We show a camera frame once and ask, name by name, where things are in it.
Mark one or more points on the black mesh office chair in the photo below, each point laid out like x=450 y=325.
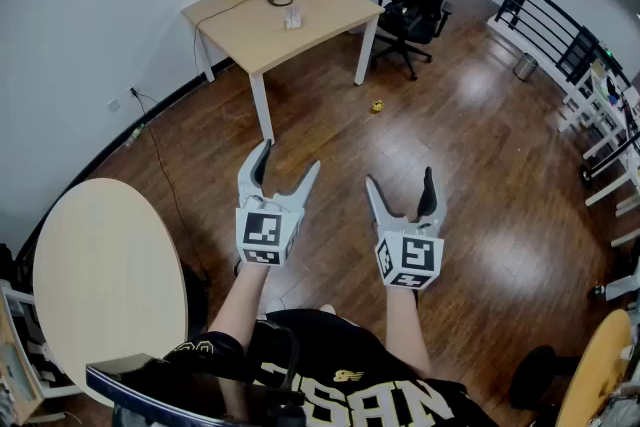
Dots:
x=422 y=0

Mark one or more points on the white wall socket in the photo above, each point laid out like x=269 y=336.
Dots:
x=133 y=91
x=113 y=105

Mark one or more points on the small clear packet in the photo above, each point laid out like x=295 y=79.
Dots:
x=293 y=17

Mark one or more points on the round wooden table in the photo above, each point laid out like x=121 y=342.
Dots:
x=105 y=275

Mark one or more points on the black round stool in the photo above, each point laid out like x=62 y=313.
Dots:
x=540 y=375

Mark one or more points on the row of white desks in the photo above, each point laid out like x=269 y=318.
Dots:
x=600 y=130

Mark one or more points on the small yellow toy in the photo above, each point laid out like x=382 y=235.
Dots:
x=377 y=106

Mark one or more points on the clear plastic bottle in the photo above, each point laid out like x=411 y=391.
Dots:
x=138 y=131

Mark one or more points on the glossy black chair back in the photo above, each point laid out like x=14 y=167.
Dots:
x=140 y=380

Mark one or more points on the round yellow table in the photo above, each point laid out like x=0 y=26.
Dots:
x=600 y=375

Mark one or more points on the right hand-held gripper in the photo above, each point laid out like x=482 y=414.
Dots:
x=410 y=255

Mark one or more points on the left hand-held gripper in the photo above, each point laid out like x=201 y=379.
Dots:
x=257 y=230

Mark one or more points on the black metal railing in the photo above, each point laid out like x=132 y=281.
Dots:
x=550 y=15

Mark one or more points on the person's right white shoe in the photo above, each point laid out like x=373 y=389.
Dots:
x=327 y=309

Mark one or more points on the person's right forearm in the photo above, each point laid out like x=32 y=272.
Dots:
x=407 y=330

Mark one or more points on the square wooden table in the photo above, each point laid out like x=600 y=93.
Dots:
x=310 y=35

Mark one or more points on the person's left forearm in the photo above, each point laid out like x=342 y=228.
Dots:
x=245 y=300

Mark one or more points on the person's black jersey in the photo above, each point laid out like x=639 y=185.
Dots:
x=325 y=375

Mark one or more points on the metal trash bin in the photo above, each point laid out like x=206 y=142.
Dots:
x=525 y=67

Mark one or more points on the black round table base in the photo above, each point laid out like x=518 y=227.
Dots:
x=196 y=300

